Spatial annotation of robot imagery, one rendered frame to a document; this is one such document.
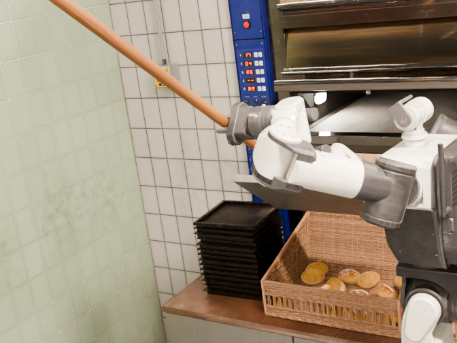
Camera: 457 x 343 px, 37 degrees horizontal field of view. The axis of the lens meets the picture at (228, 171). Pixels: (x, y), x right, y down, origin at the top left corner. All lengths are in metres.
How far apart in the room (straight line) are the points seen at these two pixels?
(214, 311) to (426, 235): 1.28
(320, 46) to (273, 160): 1.36
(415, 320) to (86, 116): 1.86
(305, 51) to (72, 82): 1.04
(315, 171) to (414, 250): 0.42
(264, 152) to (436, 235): 0.50
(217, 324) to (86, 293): 0.75
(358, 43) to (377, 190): 1.27
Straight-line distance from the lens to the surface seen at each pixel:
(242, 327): 2.78
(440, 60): 2.66
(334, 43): 2.81
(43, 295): 3.12
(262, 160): 1.54
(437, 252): 1.80
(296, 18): 2.86
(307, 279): 2.91
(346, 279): 2.91
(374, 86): 2.62
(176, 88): 1.73
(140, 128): 3.41
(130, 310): 3.59
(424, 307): 1.90
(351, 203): 2.49
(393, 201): 1.61
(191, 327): 2.93
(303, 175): 1.51
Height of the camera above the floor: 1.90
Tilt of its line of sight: 16 degrees down
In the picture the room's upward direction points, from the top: 8 degrees counter-clockwise
